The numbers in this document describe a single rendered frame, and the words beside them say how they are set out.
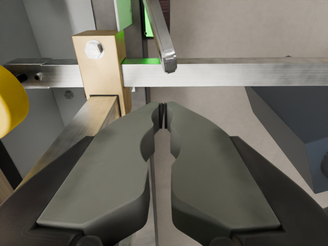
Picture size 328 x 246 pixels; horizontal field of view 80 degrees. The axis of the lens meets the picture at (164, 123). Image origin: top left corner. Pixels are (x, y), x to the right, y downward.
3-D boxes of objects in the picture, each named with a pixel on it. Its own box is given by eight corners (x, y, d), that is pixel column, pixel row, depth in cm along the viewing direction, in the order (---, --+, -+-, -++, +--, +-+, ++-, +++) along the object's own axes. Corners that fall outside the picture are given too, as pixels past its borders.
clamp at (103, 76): (128, 29, 26) (120, 34, 22) (136, 117, 33) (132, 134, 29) (81, 30, 26) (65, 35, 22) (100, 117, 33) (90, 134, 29)
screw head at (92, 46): (102, 39, 22) (99, 41, 21) (106, 58, 23) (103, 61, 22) (84, 39, 22) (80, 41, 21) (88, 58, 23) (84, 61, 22)
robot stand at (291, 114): (288, 54, 102) (408, 109, 51) (296, 94, 113) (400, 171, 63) (240, 76, 108) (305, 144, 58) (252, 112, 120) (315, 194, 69)
